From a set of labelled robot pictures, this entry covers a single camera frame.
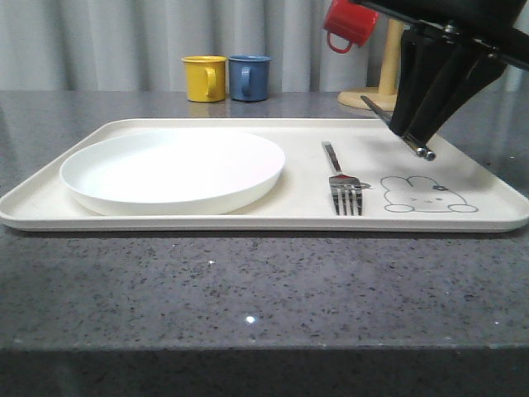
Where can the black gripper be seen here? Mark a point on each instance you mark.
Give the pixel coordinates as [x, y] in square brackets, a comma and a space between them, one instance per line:
[435, 82]

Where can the steel chopstick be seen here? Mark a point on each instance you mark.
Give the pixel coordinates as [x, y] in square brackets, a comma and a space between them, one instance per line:
[380, 113]
[420, 149]

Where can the steel fork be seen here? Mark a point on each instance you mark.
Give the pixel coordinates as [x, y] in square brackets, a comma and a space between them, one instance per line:
[346, 191]

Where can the white round plate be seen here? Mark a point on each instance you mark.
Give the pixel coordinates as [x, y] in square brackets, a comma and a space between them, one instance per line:
[173, 172]

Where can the wooden mug tree stand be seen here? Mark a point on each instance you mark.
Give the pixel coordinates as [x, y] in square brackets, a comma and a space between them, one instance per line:
[385, 95]

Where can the red enamel mug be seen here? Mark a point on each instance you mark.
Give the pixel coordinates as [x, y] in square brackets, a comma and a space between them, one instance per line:
[352, 22]

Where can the blue enamel mug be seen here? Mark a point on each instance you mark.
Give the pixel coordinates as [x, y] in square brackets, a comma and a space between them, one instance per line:
[248, 77]

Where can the yellow enamel mug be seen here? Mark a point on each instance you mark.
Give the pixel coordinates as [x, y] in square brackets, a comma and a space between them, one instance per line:
[205, 78]

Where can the cream rabbit serving tray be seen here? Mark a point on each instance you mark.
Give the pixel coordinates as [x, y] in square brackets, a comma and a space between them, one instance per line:
[401, 192]

